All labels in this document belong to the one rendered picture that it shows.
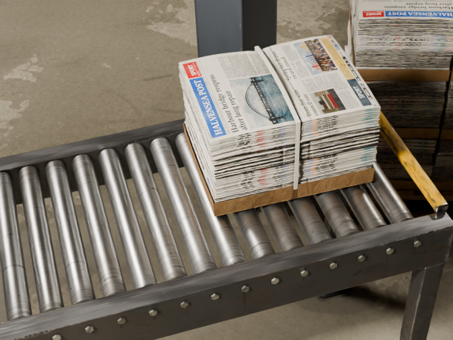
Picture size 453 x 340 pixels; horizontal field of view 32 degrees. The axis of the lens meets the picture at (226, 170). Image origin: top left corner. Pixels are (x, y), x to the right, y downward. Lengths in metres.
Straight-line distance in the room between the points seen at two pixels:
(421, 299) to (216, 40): 1.06
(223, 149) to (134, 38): 2.23
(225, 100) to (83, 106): 1.79
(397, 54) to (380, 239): 0.85
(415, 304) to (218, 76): 0.72
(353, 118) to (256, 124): 0.21
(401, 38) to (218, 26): 0.55
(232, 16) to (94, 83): 1.26
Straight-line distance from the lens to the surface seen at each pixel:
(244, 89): 1.71
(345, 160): 1.75
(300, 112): 1.65
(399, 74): 2.47
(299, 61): 1.80
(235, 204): 1.73
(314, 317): 2.57
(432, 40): 2.41
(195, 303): 1.64
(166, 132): 1.97
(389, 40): 2.39
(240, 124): 1.62
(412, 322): 2.00
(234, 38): 2.44
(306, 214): 1.75
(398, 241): 1.72
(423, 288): 1.90
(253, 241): 1.70
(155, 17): 3.94
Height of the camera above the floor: 2.06
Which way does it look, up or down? 43 degrees down
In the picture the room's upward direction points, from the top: 3 degrees counter-clockwise
